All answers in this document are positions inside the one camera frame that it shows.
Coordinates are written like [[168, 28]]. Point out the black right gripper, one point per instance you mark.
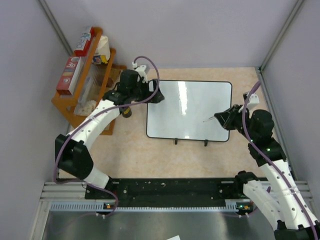
[[226, 118]]

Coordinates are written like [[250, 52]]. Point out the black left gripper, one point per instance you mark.
[[158, 96]]

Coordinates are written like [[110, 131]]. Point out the white whiteboard black frame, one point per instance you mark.
[[186, 105]]

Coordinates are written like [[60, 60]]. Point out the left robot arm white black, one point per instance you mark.
[[72, 151]]

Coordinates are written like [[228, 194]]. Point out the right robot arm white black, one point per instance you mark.
[[286, 211]]

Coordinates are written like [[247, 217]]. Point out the orange wooden shelf rack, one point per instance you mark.
[[91, 83]]

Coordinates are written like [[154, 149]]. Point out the upper red white box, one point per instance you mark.
[[84, 42]]

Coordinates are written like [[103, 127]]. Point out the lower red foil box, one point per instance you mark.
[[69, 77]]

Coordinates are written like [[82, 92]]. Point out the white paper sheet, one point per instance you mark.
[[177, 237]]

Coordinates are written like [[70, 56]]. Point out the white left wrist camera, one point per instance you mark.
[[142, 71]]

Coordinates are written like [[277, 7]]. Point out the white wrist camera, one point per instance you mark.
[[142, 71], [252, 100]]

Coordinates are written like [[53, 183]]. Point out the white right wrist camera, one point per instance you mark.
[[252, 100]]

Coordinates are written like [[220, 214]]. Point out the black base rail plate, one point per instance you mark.
[[175, 192]]

